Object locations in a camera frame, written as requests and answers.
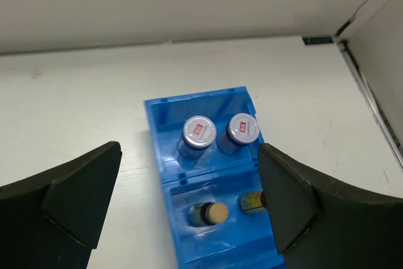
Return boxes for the aluminium side rail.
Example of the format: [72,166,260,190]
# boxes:
[337,39,402,170]

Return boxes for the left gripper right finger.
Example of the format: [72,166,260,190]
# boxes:
[258,143,402,268]

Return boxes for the blue three-compartment bin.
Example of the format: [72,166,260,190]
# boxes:
[144,86,284,268]

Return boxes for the yellow small bottle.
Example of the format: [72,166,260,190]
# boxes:
[188,202,229,227]
[239,190,267,214]

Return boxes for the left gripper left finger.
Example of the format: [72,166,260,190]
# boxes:
[1,141,122,268]

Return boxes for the dark corner label sticker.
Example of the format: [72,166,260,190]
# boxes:
[302,36,334,46]

